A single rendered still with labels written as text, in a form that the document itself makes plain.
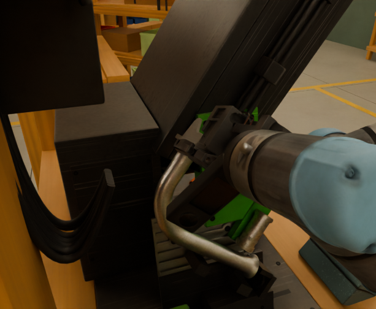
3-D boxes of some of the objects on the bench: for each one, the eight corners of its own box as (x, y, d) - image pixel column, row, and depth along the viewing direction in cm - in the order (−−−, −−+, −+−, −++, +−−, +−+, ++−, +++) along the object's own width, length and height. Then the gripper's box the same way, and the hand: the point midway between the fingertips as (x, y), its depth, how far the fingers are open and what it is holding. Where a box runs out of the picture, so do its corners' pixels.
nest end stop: (247, 282, 69) (260, 261, 69) (262, 300, 63) (277, 278, 63) (243, 279, 69) (256, 259, 69) (258, 298, 63) (273, 275, 63)
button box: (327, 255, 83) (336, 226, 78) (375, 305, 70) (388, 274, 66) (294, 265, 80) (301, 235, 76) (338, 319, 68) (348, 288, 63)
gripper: (314, 149, 38) (231, 134, 58) (246, 95, 34) (181, 99, 54) (276, 214, 37) (205, 176, 57) (202, 166, 34) (153, 143, 54)
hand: (188, 154), depth 54 cm, fingers closed on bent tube, 3 cm apart
